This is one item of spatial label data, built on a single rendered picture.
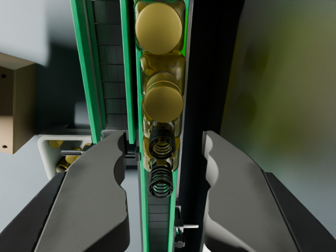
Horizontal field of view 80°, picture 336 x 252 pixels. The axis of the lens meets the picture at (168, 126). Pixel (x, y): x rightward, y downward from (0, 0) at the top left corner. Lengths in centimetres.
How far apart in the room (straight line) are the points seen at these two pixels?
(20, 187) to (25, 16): 59
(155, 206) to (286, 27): 57
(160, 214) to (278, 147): 53
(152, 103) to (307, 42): 14
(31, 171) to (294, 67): 83
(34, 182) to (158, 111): 77
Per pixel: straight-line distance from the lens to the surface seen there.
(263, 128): 26
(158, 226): 75
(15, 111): 64
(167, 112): 17
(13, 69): 59
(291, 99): 22
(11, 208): 105
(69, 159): 69
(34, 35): 66
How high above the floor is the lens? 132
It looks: 62 degrees down
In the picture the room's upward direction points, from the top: 176 degrees clockwise
